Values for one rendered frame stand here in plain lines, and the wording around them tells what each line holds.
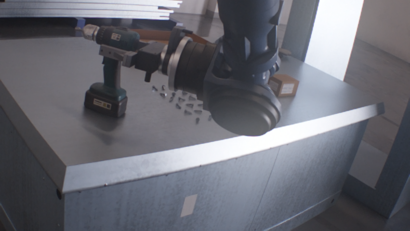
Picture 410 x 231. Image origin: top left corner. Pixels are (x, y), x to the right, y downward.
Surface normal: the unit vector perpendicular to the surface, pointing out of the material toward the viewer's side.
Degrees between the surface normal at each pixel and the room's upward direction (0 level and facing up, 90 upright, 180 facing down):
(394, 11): 90
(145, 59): 90
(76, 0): 90
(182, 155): 68
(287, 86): 90
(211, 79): 43
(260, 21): 120
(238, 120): 133
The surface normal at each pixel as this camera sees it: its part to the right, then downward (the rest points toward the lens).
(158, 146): 0.23, -0.92
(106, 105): -0.22, 0.27
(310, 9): -0.74, 0.04
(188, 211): 0.67, 0.39
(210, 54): 0.02, -0.48
